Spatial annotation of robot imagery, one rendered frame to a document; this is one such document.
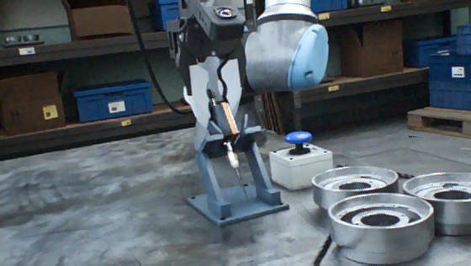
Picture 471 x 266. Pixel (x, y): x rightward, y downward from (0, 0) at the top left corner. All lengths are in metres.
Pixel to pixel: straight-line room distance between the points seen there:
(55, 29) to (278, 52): 3.58
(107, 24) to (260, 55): 3.02
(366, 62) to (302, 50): 3.78
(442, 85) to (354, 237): 4.35
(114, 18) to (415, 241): 3.59
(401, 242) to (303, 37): 0.55
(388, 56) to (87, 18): 2.39
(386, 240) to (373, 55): 4.30
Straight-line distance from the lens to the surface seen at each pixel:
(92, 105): 4.11
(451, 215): 0.66
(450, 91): 4.88
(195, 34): 0.77
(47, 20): 4.56
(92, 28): 4.03
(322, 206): 0.72
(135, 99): 4.14
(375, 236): 0.58
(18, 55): 3.95
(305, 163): 0.84
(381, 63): 4.90
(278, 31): 1.07
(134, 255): 0.69
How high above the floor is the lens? 1.05
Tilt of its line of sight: 11 degrees down
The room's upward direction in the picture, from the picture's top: 6 degrees counter-clockwise
